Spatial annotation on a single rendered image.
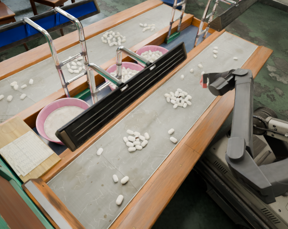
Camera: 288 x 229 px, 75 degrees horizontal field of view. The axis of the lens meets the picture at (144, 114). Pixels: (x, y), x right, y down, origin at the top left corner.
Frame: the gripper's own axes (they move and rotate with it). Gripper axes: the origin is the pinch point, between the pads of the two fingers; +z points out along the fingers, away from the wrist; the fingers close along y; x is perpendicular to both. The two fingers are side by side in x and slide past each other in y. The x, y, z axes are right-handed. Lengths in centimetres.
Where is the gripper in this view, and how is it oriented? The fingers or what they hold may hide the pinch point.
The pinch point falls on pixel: (209, 82)
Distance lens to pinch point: 104.3
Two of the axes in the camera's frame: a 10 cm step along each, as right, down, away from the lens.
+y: 9.8, -0.7, 1.7
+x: -0.6, -10.0, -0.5
